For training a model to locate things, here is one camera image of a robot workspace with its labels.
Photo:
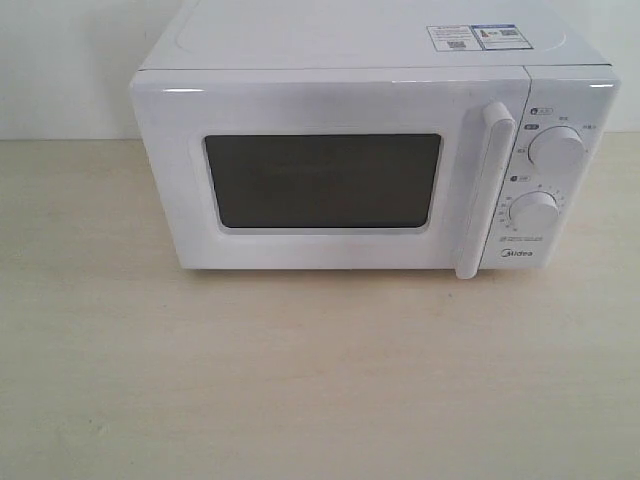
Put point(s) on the white microwave door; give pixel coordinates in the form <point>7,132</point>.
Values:
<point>330,168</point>

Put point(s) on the white Midea microwave oven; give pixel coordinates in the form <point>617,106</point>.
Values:
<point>572,84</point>

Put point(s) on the lower white timer knob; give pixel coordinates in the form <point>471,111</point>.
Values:
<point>534,212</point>

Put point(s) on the upper white control knob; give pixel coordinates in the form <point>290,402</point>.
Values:
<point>557,150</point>

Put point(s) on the white label sticker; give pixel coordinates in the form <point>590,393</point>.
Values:
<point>483,37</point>

